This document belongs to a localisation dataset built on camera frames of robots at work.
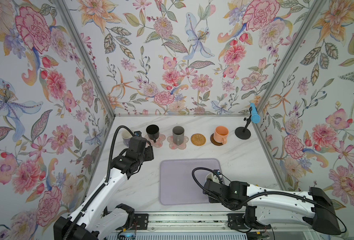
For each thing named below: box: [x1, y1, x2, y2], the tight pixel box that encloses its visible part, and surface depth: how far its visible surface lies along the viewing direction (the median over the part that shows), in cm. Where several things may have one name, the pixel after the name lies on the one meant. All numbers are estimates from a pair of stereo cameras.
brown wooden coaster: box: [210, 133, 224, 146], surface depth 106 cm
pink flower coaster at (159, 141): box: [144, 134, 166, 148], surface depth 107 cm
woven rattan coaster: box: [190, 133, 207, 147], surface depth 109 cm
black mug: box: [146, 124, 160, 143], surface depth 103 cm
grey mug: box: [172, 125, 185, 146], surface depth 100 cm
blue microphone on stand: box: [234, 103, 261, 140], surface depth 109 cm
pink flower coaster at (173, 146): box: [167, 135, 189, 150], surface depth 106 cm
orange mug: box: [213, 125, 229, 145], surface depth 102 cm
